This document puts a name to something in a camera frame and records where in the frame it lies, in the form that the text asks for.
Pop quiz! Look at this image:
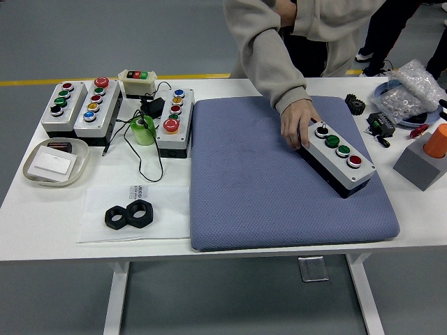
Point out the person's right hand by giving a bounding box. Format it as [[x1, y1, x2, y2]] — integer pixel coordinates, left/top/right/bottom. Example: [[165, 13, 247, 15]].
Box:
[[280, 102, 321, 151]]

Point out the grey four-button box with selector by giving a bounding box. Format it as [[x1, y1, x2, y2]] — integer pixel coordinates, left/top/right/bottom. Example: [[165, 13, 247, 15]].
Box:
[[295, 120, 377, 200]]

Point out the narrow grey five-button control box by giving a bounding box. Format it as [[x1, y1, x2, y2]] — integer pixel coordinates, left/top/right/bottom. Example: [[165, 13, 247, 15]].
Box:
[[155, 87, 196, 160]]

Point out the wide grey five-button control box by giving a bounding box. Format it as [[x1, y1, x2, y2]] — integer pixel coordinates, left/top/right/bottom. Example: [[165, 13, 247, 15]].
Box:
[[73, 77, 123, 147]]

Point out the grey four-button control box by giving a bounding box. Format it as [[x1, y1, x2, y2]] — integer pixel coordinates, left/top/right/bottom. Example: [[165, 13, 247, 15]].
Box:
[[41, 81, 88, 139]]

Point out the black gear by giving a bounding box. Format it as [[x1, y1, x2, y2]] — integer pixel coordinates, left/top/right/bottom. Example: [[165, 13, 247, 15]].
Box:
[[344, 93, 367, 117]]

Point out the blue-grey quilted mat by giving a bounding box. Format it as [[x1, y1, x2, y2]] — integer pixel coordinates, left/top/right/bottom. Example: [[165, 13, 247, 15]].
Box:
[[189, 96, 401, 251]]

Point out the black electronic module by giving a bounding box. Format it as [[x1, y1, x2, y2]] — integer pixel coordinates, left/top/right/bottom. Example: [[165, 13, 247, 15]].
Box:
[[366, 112, 396, 137]]

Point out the clear bag of washers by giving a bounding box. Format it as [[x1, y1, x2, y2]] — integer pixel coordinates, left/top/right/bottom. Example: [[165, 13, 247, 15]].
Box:
[[372, 59, 447, 124]]

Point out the small red clip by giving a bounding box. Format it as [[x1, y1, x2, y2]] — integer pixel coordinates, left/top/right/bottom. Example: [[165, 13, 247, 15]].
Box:
[[410, 124, 430, 140]]

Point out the grey block base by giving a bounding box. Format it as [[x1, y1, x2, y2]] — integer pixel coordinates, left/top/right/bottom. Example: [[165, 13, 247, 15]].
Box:
[[393, 137, 443, 192]]

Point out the person in dark trousers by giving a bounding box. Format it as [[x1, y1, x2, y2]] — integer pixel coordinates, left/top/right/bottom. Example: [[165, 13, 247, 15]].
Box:
[[355, 0, 447, 80]]

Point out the blue round plate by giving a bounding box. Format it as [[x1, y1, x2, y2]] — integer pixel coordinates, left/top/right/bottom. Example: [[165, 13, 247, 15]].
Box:
[[373, 80, 447, 128]]

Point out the black power adapter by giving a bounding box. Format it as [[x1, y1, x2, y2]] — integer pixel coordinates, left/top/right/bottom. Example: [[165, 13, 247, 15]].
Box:
[[138, 97, 166, 118]]

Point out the orange cylinder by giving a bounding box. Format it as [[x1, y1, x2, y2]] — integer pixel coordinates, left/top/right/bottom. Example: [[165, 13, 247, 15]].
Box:
[[423, 124, 447, 158]]

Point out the green tape roll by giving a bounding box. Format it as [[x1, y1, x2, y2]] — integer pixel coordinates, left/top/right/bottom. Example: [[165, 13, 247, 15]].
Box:
[[129, 114, 157, 147]]

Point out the clear plastic bag sheet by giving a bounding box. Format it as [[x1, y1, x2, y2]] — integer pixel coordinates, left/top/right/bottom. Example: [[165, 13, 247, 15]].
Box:
[[75, 184, 191, 244]]

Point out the large black hex nut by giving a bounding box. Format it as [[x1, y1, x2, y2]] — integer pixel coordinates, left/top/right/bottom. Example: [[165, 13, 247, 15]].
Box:
[[124, 198, 155, 228]]

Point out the white table leg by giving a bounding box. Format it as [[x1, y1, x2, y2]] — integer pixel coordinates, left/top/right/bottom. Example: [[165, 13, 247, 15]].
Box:
[[103, 260, 131, 335], [345, 253, 385, 335]]

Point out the small black hex nut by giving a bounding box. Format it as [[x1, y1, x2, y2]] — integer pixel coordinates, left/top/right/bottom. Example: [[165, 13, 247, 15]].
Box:
[[103, 204, 131, 230]]

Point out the white oval tray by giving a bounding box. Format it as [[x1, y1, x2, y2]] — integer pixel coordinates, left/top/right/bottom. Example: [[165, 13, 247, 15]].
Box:
[[22, 137, 91, 188]]

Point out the dark brown small block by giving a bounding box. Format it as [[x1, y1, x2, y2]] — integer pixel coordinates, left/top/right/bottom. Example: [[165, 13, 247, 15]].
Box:
[[46, 140, 73, 154]]

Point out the metal bracket under table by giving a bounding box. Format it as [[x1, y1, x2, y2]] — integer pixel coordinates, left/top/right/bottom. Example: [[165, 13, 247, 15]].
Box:
[[298, 255, 330, 283]]

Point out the thin black cable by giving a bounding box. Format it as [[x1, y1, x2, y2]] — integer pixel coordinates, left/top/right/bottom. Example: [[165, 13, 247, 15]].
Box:
[[101, 80, 172, 183]]

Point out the cream three-button switch box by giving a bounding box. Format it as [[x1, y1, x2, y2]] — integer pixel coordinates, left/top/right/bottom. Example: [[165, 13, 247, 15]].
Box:
[[117, 68, 159, 101]]

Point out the white wall switch plate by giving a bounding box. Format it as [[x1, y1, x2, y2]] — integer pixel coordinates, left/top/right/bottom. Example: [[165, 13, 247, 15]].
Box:
[[28, 144, 78, 182]]

